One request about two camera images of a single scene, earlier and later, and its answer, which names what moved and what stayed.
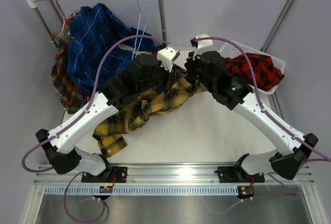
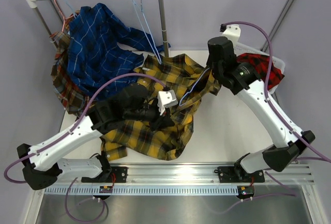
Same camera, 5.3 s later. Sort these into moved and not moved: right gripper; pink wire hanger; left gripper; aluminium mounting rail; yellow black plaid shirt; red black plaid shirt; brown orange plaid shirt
Moved: left gripper; yellow black plaid shirt; right gripper
Not moved: red black plaid shirt; brown orange plaid shirt; aluminium mounting rail; pink wire hanger
